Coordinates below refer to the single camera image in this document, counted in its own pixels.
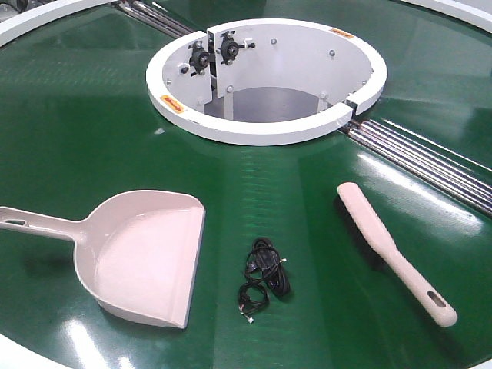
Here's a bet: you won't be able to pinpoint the black cable bundle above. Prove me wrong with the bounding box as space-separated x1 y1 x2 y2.
238 238 292 323

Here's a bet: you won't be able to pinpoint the pink plastic dustpan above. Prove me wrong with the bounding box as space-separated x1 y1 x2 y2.
1 190 205 329

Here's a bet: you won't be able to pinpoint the pink hand brush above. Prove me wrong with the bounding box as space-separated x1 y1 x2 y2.
337 182 458 327

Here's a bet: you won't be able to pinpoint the green conveyor belt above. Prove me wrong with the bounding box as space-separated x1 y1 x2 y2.
1 5 491 368

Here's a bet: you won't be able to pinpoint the white outer conveyor rim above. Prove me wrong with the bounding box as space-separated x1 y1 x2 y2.
1 0 491 46

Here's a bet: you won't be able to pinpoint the orange warning sticker left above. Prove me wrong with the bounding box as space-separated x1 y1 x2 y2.
160 95 185 114

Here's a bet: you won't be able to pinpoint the orange warning sticker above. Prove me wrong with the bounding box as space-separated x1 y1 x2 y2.
160 95 185 114
331 28 354 39

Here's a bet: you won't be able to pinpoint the black bearing left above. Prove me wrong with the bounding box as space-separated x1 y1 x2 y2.
189 41 210 76

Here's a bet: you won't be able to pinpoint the black bearing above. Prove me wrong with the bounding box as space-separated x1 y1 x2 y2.
189 41 210 76
219 30 256 65

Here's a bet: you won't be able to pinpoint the black bearing right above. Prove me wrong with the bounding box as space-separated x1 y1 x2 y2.
219 30 256 65

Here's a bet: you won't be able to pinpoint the orange warning sticker right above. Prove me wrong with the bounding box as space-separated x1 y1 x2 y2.
331 28 354 39

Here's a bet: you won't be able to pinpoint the steel rollers far left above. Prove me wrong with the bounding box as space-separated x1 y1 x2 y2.
113 1 194 38

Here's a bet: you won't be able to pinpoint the steel rollers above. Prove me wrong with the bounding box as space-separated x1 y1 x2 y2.
113 1 194 38
339 120 491 217

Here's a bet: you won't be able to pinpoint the steel rollers right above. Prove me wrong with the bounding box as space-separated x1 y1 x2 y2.
339 120 491 217

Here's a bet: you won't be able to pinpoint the white inner conveyor ring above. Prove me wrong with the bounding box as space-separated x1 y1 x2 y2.
145 18 388 147

